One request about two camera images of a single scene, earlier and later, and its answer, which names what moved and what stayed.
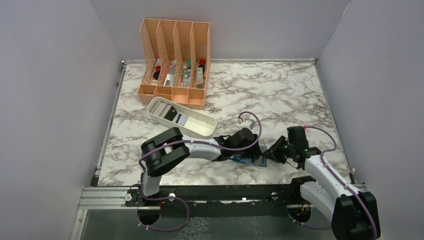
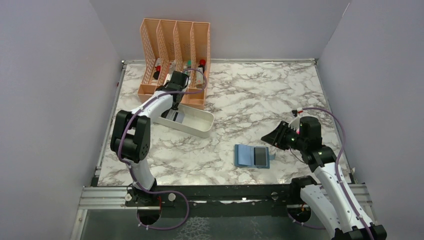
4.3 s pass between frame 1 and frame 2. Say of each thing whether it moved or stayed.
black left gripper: moved
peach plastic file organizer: stayed
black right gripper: moved
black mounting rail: stayed
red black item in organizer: stayed
